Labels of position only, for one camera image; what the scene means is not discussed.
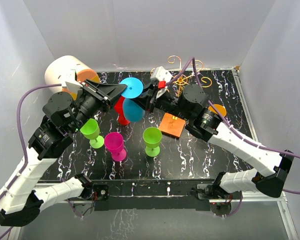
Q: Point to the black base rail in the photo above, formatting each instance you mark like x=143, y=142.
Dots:
x=159, y=194

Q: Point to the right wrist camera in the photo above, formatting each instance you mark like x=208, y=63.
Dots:
x=162, y=76

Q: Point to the pink wine glass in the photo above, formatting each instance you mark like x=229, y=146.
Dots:
x=114, y=143

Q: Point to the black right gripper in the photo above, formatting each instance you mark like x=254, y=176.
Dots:
x=149, y=98

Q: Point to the blue wine glass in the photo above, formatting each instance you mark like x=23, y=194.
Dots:
x=131, y=110

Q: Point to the red wine glass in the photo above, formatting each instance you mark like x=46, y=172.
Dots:
x=118, y=107

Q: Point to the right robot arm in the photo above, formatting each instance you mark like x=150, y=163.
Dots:
x=269, y=169

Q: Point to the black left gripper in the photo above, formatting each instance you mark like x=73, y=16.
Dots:
x=111, y=92

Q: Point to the green wine glass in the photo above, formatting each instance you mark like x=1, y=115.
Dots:
x=91, y=131
x=152, y=137

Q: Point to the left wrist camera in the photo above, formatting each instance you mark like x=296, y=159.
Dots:
x=69, y=82

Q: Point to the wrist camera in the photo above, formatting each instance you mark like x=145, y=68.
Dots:
x=69, y=82
x=162, y=76

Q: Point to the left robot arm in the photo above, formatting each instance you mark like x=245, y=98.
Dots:
x=64, y=116

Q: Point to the wooden rack base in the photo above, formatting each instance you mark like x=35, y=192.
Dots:
x=172, y=125

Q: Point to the orange wine glass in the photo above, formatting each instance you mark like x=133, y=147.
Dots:
x=221, y=109

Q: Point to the gold wire glass rack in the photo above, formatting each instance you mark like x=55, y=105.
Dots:
x=184, y=79

